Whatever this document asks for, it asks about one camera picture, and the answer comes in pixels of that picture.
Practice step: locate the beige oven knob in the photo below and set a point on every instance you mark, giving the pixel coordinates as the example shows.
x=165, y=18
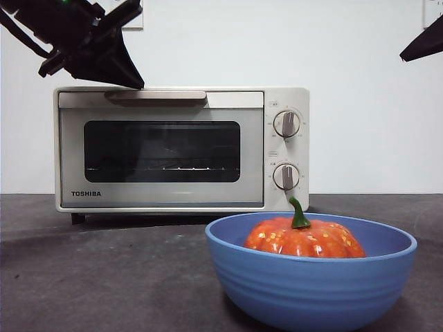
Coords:
x=286, y=177
x=286, y=124

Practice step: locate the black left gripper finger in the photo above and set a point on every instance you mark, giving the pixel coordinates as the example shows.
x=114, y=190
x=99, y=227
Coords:
x=110, y=65

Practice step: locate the white Toshiba toaster oven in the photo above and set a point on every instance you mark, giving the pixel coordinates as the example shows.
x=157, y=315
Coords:
x=294, y=100

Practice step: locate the white wall socket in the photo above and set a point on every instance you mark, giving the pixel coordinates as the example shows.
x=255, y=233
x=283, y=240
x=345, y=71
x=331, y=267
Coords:
x=431, y=10
x=136, y=22

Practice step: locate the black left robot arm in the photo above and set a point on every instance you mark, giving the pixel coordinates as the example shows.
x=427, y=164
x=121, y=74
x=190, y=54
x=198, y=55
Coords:
x=69, y=31

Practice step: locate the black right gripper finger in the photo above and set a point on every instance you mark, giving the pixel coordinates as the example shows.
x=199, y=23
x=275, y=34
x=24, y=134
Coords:
x=429, y=43

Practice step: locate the blue ribbed bowl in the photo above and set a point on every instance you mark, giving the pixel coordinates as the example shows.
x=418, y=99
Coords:
x=311, y=287

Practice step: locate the orange pumpkin green stem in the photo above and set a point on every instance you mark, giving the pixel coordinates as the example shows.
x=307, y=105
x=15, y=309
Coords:
x=304, y=242

